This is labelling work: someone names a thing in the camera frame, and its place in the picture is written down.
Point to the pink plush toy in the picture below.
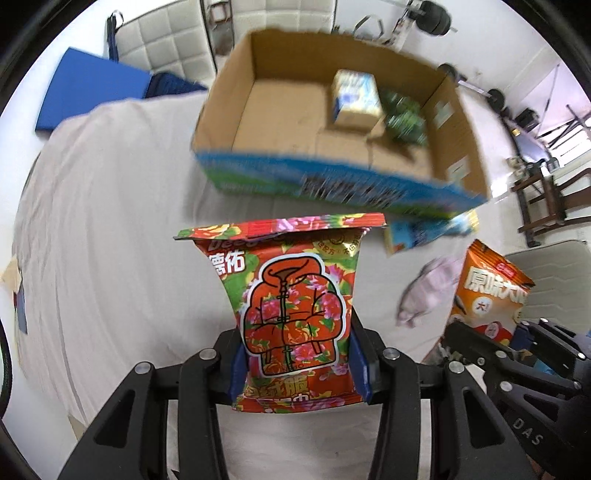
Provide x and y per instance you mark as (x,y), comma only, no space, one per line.
(427,293)

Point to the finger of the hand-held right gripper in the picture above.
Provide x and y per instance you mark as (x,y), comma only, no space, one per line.
(554,339)
(480,350)

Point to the light blue tissue packet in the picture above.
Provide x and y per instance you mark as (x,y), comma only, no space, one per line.
(354,98)

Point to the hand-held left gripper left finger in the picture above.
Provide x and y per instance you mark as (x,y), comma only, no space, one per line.
(237,369)

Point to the black barbell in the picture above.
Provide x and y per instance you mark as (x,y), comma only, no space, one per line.
(434,18)

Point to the blue snack packet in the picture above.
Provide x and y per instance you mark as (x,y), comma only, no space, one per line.
(425,233)

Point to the red floral snack packet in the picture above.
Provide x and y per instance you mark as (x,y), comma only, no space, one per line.
(295,314)

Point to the black weight bench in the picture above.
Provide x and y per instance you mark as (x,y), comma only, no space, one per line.
(535,134)

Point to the printed cardboard box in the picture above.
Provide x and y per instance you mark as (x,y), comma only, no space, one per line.
(341,129)

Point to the blue folder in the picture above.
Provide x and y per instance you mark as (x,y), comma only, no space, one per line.
(87,92)

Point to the beige paper tag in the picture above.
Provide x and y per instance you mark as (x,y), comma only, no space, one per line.
(13,274)

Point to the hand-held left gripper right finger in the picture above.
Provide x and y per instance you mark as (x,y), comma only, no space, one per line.
(360,364)

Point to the dark wooden chair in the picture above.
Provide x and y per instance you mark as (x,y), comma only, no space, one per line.
(549,194)

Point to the green snack packet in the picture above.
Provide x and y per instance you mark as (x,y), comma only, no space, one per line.
(402,117)

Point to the white tufted headboard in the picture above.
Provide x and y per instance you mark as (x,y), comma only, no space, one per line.
(171,37)

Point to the orange snack packet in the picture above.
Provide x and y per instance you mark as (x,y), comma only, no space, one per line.
(491,295)

